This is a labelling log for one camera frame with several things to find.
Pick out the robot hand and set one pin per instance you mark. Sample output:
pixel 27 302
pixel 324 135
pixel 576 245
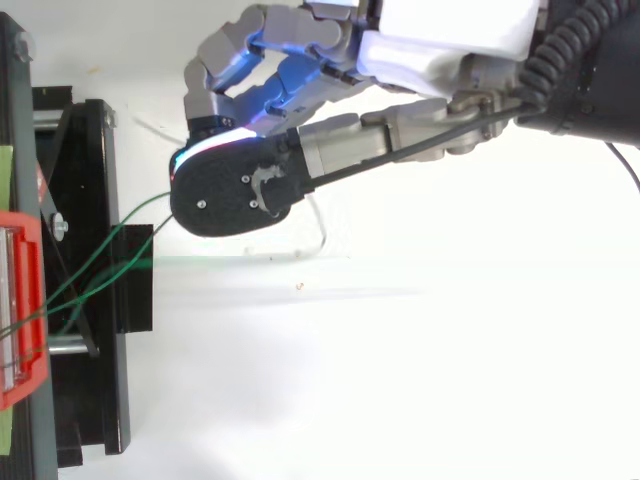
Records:
pixel 415 45

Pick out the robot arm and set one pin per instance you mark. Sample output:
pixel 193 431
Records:
pixel 617 75

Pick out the black stand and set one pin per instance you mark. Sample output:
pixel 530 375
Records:
pixel 85 200

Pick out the red bin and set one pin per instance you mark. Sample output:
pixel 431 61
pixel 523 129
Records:
pixel 31 260

